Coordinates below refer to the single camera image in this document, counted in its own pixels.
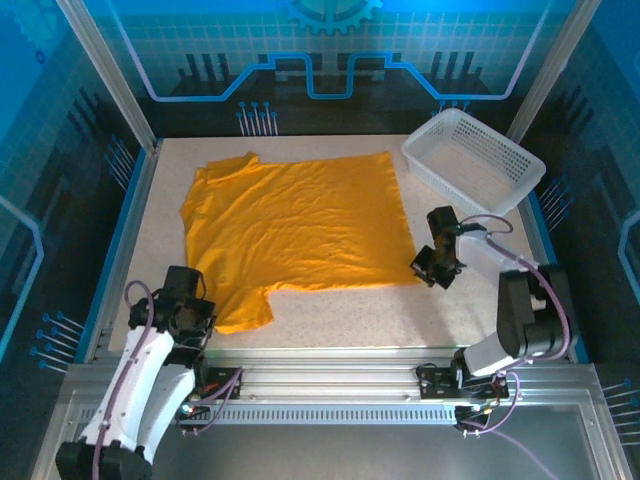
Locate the aluminium frame post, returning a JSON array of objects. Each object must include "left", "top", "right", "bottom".
[
  {"left": 503, "top": 0, "right": 602, "bottom": 152},
  {"left": 55, "top": 0, "right": 164, "bottom": 152}
]

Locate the white plastic basket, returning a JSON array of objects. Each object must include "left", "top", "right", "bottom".
[{"left": 401, "top": 108, "right": 547, "bottom": 218}]

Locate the small LED circuit board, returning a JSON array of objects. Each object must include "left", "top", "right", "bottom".
[
  {"left": 455, "top": 401, "right": 495, "bottom": 422},
  {"left": 178, "top": 398, "right": 212, "bottom": 420}
]

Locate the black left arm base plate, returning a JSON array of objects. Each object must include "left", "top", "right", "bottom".
[{"left": 192, "top": 366, "right": 245, "bottom": 401}]

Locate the yellow t-shirt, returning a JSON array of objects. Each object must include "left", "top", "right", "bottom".
[{"left": 179, "top": 149, "right": 422, "bottom": 336}]

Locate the aluminium mounting rail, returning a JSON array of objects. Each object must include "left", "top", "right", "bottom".
[{"left": 67, "top": 347, "right": 601, "bottom": 407}]

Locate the slotted grey cable duct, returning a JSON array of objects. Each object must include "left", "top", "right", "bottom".
[{"left": 74, "top": 403, "right": 462, "bottom": 427}]

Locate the aluminium side rail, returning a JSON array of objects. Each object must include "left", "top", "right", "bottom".
[
  {"left": 507, "top": 142, "right": 592, "bottom": 364},
  {"left": 82, "top": 139, "right": 164, "bottom": 364}
]

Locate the grey metal lower tray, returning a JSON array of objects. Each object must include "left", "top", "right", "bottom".
[{"left": 29, "top": 389, "right": 637, "bottom": 480}]

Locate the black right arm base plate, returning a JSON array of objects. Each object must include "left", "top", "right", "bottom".
[{"left": 416, "top": 363, "right": 510, "bottom": 401}]

